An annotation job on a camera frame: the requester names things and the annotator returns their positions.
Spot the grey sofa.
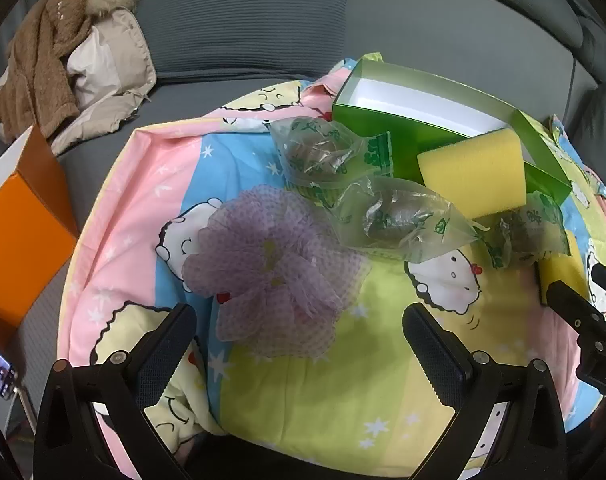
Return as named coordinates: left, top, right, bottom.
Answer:
left=0, top=0, right=606, bottom=321

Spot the cartoon printed blanket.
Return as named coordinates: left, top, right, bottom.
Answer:
left=58, top=52, right=606, bottom=466

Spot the beige fur-hooded down jacket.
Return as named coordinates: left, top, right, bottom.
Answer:
left=48, top=0, right=158, bottom=156

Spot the purple mesh bath pouf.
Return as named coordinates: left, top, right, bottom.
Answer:
left=183, top=184, right=371, bottom=359

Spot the green printed plastic bag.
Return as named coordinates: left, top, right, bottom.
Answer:
left=330, top=176, right=476, bottom=263
left=475, top=192, right=568, bottom=268
left=269, top=116, right=394, bottom=188

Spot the green cardboard box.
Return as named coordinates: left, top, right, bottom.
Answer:
left=331, top=55, right=574, bottom=206

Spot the grey throw pillow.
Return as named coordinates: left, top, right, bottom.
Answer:
left=573, top=80, right=606, bottom=171

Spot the brown fleece jacket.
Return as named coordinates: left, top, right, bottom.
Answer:
left=0, top=0, right=96, bottom=138

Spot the yellow sponge green scouring pad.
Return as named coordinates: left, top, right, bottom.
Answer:
left=537, top=250, right=591, bottom=307

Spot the orange cardboard box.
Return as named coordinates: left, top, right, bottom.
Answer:
left=0, top=125, right=80, bottom=331

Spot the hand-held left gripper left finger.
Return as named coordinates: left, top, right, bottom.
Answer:
left=34, top=302, right=198, bottom=480

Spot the plain yellow sponge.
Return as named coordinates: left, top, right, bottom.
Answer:
left=417, top=127, right=527, bottom=219

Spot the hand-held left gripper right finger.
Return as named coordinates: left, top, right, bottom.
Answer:
left=403, top=302, right=568, bottom=480

